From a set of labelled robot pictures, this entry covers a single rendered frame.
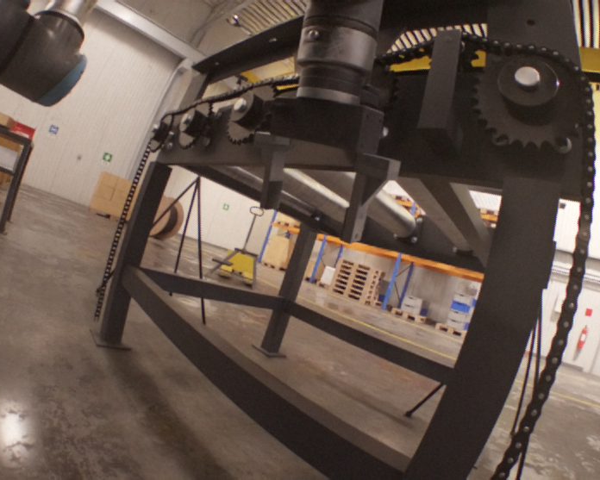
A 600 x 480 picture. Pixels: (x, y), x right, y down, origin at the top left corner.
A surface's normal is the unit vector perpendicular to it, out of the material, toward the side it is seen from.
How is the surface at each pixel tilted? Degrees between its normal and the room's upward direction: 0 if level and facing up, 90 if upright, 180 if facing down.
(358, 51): 106
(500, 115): 90
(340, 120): 113
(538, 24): 90
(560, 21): 90
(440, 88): 90
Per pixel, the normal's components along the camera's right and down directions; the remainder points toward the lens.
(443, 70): -0.63, -0.25
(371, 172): -0.63, 0.16
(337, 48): -0.11, 0.33
